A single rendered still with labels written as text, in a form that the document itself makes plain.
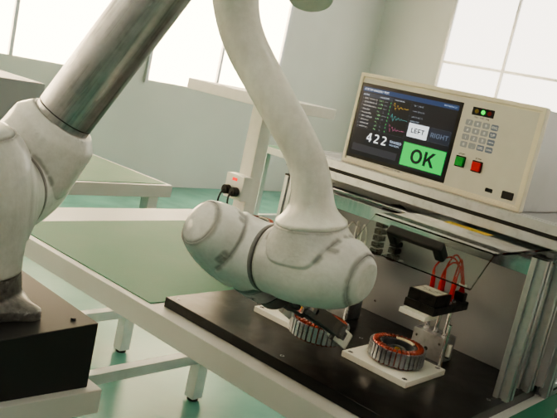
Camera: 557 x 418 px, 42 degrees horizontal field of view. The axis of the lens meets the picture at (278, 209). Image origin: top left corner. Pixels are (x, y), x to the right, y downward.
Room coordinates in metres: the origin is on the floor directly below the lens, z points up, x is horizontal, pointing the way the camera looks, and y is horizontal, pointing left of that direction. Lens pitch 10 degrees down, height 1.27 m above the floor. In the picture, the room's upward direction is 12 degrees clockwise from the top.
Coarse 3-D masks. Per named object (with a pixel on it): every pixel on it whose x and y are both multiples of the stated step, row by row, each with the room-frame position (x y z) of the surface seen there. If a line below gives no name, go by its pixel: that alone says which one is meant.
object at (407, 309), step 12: (420, 288) 1.42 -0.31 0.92; (432, 288) 1.45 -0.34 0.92; (408, 300) 1.42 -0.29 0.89; (420, 300) 1.40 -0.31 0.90; (432, 300) 1.39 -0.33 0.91; (444, 300) 1.41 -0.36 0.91; (456, 300) 1.48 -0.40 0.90; (408, 312) 1.39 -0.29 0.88; (420, 312) 1.39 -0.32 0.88; (432, 312) 1.38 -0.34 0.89; (444, 312) 1.41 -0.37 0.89
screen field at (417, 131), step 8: (408, 128) 1.58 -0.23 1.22; (416, 128) 1.56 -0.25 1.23; (424, 128) 1.55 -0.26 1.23; (432, 128) 1.54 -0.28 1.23; (408, 136) 1.57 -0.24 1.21; (416, 136) 1.56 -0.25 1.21; (424, 136) 1.55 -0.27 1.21; (432, 136) 1.54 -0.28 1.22; (440, 136) 1.53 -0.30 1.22; (448, 136) 1.51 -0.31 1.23
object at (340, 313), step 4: (356, 304) 1.61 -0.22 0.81; (360, 304) 1.62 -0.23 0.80; (352, 308) 1.60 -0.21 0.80; (356, 308) 1.61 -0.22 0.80; (360, 308) 1.62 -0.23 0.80; (332, 312) 1.62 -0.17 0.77; (336, 312) 1.61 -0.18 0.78; (340, 312) 1.60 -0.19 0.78; (348, 312) 1.59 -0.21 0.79; (352, 312) 1.60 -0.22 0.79; (356, 312) 1.62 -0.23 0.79; (360, 312) 1.63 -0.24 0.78; (340, 316) 1.60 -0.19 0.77; (348, 316) 1.59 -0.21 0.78; (352, 316) 1.61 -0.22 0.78; (356, 316) 1.62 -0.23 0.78
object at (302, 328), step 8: (296, 320) 1.28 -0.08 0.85; (304, 320) 1.27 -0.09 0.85; (344, 320) 1.32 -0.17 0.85; (288, 328) 1.30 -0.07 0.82; (296, 328) 1.27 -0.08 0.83; (304, 328) 1.26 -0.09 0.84; (312, 328) 1.25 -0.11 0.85; (320, 328) 1.26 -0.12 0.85; (296, 336) 1.27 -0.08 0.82; (304, 336) 1.26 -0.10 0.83; (312, 336) 1.25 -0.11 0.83; (320, 336) 1.25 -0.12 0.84; (328, 336) 1.25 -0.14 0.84; (320, 344) 1.26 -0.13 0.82; (328, 344) 1.25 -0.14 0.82; (336, 344) 1.26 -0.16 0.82
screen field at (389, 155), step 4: (352, 144) 1.66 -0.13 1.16; (356, 144) 1.65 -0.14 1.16; (360, 144) 1.65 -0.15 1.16; (352, 148) 1.66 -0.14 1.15; (356, 148) 1.65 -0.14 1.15; (360, 148) 1.65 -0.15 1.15; (364, 148) 1.64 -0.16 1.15; (368, 148) 1.63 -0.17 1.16; (372, 148) 1.63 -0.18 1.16; (376, 148) 1.62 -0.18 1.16; (364, 152) 1.64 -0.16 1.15; (368, 152) 1.63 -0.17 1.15; (372, 152) 1.62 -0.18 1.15; (376, 152) 1.62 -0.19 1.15; (380, 152) 1.61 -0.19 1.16; (384, 152) 1.61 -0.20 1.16; (388, 152) 1.60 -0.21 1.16; (380, 156) 1.61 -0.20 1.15; (384, 156) 1.60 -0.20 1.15; (388, 156) 1.60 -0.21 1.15; (392, 156) 1.59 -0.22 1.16
